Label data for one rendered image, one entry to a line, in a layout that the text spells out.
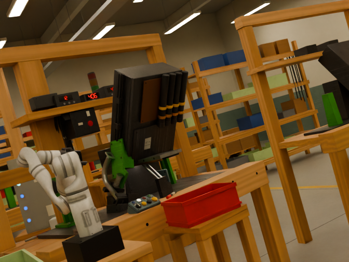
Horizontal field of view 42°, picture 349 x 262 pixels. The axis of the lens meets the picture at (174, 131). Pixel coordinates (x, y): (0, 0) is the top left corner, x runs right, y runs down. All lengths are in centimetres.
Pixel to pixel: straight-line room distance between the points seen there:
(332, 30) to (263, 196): 1010
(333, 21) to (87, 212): 1131
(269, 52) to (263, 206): 607
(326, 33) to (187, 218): 1108
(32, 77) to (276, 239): 176
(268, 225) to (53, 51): 169
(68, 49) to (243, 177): 132
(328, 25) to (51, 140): 1073
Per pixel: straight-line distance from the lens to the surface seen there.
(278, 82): 867
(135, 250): 181
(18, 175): 273
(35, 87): 277
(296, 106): 894
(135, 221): 224
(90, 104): 276
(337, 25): 1265
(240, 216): 224
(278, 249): 300
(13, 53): 278
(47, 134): 273
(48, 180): 227
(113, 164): 258
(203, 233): 207
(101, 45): 307
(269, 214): 294
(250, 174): 284
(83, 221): 184
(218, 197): 217
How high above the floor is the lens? 126
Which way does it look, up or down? 1 degrees down
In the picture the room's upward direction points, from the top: 16 degrees counter-clockwise
